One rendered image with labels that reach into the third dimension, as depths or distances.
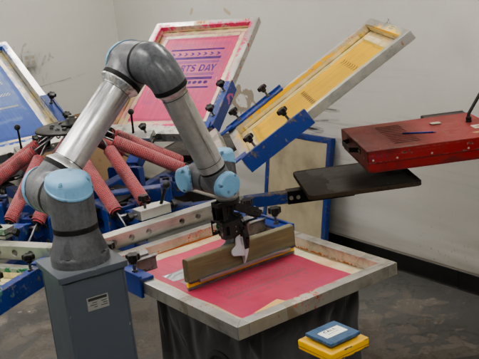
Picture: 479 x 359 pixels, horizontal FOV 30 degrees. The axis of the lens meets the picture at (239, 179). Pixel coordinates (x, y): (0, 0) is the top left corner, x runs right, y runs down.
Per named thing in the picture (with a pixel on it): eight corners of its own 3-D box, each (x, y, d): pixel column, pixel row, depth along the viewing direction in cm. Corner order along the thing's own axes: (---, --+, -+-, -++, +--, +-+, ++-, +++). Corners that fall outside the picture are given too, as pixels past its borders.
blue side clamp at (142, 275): (156, 293, 272) (152, 272, 270) (142, 298, 269) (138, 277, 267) (109, 270, 296) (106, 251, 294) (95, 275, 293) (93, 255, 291)
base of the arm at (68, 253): (63, 276, 220) (56, 238, 218) (43, 260, 233) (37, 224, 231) (119, 259, 227) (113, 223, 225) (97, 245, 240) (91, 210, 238)
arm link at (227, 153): (200, 151, 267) (224, 144, 272) (206, 186, 270) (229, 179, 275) (215, 154, 261) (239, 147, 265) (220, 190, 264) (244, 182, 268)
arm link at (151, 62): (176, 33, 230) (251, 184, 252) (155, 33, 239) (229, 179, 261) (142, 57, 226) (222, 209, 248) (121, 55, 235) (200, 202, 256)
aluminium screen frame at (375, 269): (398, 274, 263) (396, 262, 262) (239, 341, 231) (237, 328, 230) (240, 223, 326) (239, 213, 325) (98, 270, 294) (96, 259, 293)
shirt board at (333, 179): (395, 175, 394) (394, 157, 392) (423, 200, 356) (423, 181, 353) (92, 216, 384) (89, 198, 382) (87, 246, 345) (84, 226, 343)
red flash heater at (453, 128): (477, 134, 397) (475, 107, 393) (519, 157, 352) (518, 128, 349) (342, 152, 392) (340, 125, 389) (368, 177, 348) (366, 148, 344)
